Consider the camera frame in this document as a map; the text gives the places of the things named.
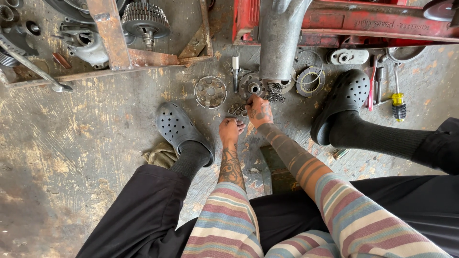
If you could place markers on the long steel lever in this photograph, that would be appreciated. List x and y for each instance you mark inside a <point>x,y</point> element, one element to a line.
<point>32,68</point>

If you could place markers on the olive green cloth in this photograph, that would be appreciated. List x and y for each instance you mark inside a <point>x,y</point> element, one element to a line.
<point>161,156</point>

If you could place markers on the black sock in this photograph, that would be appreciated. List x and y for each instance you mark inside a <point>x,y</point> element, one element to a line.
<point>376,138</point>
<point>192,157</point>

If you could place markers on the black socket extension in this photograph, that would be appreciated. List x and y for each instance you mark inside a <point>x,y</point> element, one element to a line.
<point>379,80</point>

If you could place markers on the black clog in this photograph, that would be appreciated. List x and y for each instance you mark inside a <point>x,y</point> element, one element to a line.
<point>177,125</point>
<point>346,95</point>

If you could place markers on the steel ratchet tool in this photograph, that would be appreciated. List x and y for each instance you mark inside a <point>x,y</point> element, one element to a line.
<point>235,71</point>

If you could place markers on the steel clutch hub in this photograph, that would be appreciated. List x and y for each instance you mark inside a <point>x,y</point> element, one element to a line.
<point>251,86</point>

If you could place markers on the group of small metal cups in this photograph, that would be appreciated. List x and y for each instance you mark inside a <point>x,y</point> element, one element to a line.
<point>237,109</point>

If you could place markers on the toothed gear with shaft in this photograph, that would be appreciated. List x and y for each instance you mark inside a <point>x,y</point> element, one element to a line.
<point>145,19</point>

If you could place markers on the black round disc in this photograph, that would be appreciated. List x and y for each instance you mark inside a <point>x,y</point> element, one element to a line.
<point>439,10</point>

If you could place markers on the person's right hand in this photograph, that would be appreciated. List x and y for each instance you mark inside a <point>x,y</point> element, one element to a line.
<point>261,113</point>

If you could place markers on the small rusty metal strip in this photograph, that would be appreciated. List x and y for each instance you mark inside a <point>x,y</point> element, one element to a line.
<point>61,60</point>

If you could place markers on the thin steel rings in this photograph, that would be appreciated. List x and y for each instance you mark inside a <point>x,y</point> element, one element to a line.
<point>297,59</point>

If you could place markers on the black left sock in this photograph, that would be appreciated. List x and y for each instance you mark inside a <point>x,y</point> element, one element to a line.
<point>192,157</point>

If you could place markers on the black left clog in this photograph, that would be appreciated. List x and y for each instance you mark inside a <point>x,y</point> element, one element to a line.
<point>177,125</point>

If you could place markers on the red metal lift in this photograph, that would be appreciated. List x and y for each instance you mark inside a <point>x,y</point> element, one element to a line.
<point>358,25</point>

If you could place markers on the rusty metal frame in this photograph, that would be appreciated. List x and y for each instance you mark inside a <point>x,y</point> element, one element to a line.
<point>111,36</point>

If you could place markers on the pile of black coil springs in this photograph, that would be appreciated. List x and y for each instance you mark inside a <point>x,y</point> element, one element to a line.
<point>275,93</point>

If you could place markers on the round shallow metal dish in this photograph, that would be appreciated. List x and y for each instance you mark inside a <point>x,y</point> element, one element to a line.
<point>403,53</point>

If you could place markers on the black trousers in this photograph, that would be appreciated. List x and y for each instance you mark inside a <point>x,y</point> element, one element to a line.
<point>143,215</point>

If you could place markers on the dark engine parts heap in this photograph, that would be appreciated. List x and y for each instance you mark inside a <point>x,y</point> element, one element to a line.
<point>16,28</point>

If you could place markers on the person's right fingers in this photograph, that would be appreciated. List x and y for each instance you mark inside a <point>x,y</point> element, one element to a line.
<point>250,103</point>

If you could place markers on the black right sock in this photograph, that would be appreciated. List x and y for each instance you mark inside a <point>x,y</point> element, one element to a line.
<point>376,138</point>

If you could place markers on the grey engine case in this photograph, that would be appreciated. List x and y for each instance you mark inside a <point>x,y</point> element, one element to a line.
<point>88,48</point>

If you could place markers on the person's left fingers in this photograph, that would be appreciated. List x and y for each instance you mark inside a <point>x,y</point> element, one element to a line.
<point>239,125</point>

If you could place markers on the person's left hand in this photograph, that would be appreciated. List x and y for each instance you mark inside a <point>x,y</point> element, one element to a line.
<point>229,132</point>

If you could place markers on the black right clog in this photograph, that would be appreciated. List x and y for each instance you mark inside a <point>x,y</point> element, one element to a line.
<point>346,95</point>

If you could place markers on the round perforated clutch plate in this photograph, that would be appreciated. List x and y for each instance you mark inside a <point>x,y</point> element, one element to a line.
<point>210,92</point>

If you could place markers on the green wooden stool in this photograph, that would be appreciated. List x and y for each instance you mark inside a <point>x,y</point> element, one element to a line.
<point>278,172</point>

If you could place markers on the grey cover with small gear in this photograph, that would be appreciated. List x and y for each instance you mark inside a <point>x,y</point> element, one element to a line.
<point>353,56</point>

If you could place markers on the small metal piece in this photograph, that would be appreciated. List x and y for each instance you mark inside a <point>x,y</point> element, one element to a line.
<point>340,154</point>

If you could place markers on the large round clutch basket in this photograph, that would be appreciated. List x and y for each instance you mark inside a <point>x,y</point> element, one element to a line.
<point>68,7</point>

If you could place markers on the striped shirt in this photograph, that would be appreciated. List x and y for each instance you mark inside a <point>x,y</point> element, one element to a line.
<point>358,222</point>

